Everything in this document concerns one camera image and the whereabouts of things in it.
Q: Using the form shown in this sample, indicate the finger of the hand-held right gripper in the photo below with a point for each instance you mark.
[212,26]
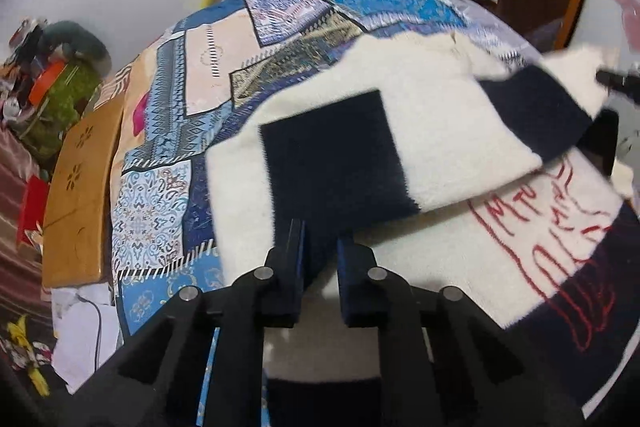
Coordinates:
[602,142]
[620,79]

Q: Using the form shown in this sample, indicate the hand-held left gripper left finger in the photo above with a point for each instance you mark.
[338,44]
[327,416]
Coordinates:
[296,267]

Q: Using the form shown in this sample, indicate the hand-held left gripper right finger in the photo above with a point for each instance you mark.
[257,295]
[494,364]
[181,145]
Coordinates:
[345,279]

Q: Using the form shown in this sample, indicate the white and navy knit sweater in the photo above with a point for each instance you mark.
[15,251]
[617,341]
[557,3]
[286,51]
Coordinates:
[450,132]

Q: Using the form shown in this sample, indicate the blue patchwork bedspread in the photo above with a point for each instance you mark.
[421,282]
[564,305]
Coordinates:
[165,187]

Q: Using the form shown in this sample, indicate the wooden bed board flower cutouts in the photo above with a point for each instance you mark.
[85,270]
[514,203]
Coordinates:
[82,192]

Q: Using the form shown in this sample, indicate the white cloth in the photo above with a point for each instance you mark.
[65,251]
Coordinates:
[75,337]

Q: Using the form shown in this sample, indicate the red box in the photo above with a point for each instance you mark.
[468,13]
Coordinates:
[32,207]

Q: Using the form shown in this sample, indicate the striped brown curtain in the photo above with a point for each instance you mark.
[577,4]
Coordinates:
[17,267]

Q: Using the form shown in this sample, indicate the yellow toy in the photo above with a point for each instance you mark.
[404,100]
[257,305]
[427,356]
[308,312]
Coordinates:
[25,347]

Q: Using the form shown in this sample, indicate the green patterned bag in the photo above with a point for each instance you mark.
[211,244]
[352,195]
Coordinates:
[65,102]

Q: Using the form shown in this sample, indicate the orange box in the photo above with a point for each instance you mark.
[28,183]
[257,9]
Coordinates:
[46,82]

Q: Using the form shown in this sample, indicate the grey plush toy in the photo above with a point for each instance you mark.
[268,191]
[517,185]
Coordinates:
[75,39]

